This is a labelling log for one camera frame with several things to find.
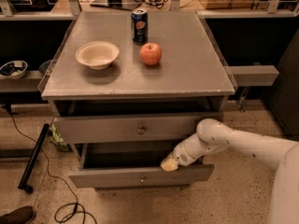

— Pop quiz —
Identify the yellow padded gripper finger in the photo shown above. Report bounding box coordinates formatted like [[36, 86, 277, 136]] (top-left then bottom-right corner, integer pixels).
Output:
[[160, 152, 179, 172]]

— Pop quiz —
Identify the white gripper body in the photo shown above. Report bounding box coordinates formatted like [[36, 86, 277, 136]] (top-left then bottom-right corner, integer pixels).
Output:
[[172, 135, 202, 166]]

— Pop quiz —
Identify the grey drawer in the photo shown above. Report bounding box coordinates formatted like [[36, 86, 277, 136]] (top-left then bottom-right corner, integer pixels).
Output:
[[54, 112, 223, 144], [69, 140, 214, 189]]

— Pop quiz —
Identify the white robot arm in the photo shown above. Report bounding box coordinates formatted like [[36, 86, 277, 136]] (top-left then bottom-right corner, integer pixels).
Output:
[[161, 119, 299, 224]]

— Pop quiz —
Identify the grey top drawer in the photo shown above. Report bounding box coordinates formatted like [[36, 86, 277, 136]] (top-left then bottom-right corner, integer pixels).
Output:
[[54, 112, 223, 144]]

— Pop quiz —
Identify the grey drawer cabinet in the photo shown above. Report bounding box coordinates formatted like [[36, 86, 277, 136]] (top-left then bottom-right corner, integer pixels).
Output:
[[37, 10, 239, 190]]

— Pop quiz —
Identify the grey side shelf right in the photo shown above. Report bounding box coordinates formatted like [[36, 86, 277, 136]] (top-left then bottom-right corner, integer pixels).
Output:
[[225, 65, 278, 87]]

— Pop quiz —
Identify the grey side shelf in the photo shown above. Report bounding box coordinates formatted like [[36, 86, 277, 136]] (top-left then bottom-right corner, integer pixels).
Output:
[[225, 65, 278, 87], [0, 71, 43, 92]]

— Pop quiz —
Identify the red apple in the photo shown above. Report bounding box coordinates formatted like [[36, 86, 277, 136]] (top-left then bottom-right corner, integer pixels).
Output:
[[139, 43, 162, 65]]

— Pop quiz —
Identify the green snack bag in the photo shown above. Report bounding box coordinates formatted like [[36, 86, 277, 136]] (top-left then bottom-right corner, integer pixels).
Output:
[[50, 124, 70, 152]]

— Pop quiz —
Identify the white paper bowl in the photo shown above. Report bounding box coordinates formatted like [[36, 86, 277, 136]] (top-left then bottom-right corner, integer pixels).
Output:
[[76, 41, 120, 70]]

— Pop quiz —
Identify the blue pepsi can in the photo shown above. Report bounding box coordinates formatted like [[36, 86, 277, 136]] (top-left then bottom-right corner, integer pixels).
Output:
[[131, 8, 148, 44]]

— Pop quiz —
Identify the black pole on floor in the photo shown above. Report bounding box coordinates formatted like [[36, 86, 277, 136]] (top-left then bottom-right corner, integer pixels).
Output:
[[18, 124, 50, 194]]

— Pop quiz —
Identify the brown shoe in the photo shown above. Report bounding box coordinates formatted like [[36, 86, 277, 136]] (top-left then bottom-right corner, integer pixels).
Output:
[[0, 206, 36, 224]]

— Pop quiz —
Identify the dark bowl on shelf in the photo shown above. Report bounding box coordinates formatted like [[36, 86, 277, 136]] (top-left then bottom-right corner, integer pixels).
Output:
[[39, 60, 52, 75]]

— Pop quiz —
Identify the grey side shelf left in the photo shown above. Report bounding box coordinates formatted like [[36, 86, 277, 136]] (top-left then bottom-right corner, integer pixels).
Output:
[[0, 71, 43, 92]]

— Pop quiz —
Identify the black floor cable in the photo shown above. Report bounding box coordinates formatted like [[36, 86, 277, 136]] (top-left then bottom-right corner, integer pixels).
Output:
[[2, 104, 98, 224]]

